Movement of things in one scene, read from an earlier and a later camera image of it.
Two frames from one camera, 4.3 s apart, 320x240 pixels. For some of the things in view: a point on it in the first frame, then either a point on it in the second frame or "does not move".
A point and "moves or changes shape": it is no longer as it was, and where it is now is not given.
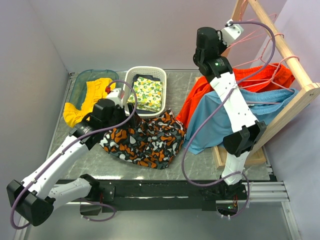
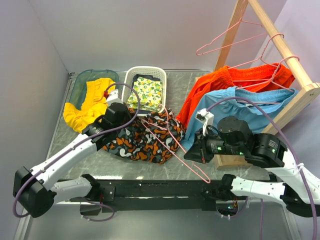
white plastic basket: x=145 y=88 does not move
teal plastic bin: x=79 y=84 does not move
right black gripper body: x=220 y=45 → x=214 y=144
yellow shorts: x=95 y=90 does not move
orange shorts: x=271 y=75 does not move
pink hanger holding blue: x=264 y=82 does not move
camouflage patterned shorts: x=152 y=143 moves or changes shape
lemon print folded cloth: x=147 y=95 does not move
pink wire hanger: x=258 y=28 → x=167 y=128
